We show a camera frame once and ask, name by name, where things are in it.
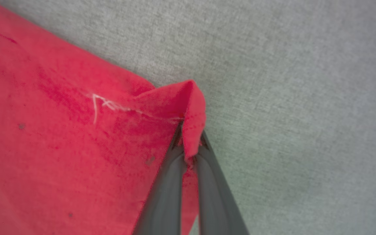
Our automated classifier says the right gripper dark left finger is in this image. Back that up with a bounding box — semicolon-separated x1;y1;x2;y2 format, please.
132;121;187;235

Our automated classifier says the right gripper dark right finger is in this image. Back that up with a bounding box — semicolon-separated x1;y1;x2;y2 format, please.
195;131;250;235

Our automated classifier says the red basketball jersey number 23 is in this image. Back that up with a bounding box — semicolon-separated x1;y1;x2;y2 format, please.
0;0;206;235

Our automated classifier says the grey fabric sofa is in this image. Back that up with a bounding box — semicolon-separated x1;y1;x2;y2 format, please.
0;0;376;235

